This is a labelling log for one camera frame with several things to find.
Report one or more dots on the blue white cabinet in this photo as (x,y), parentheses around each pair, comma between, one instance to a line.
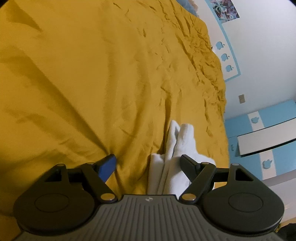
(263,142)

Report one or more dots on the blue pillow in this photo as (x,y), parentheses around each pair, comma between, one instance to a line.
(189,5)

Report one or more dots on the beige wall switch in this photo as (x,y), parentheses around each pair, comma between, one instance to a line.
(241,98)

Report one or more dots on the white blue headboard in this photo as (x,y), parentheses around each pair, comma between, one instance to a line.
(220,43)

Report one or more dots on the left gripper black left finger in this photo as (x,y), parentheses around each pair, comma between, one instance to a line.
(92,178)

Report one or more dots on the white small garment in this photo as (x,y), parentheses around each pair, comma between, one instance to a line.
(165,174)

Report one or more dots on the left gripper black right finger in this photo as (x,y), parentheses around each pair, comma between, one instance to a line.
(202,177)

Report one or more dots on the mustard yellow bed cover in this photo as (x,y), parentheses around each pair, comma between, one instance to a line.
(84,79)

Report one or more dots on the anime wall posters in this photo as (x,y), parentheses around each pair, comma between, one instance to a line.
(225,10)

